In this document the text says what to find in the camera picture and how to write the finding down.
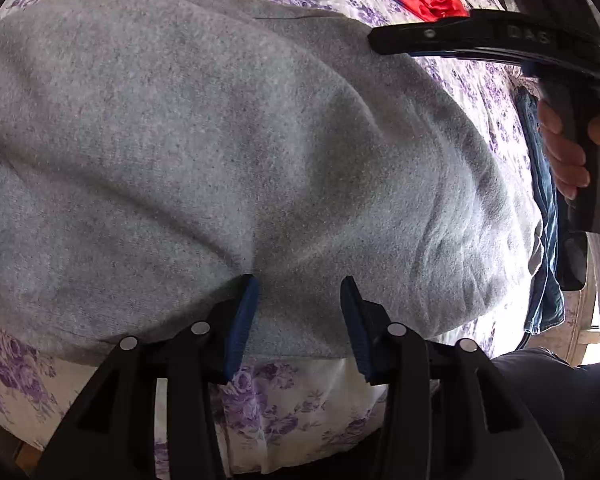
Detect blue denim jeans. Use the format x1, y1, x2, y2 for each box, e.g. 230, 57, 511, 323
516, 85, 566, 333

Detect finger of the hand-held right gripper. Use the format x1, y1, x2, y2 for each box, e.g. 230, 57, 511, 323
368, 9, 531, 61

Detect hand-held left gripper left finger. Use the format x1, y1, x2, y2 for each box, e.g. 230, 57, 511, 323
34, 274, 261, 480

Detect purple floral bed sheet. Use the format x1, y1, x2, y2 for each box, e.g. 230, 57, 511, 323
0, 0, 596, 476

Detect person's grey trouser leg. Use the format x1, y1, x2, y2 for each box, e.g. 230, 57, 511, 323
490, 347, 600, 480

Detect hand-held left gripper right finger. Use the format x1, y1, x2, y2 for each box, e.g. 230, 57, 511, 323
340, 275, 566, 480

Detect person's right hand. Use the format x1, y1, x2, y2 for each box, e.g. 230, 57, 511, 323
537, 99, 600, 201

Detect grey sweatpants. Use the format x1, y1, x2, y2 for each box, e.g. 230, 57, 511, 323
0, 0, 543, 366

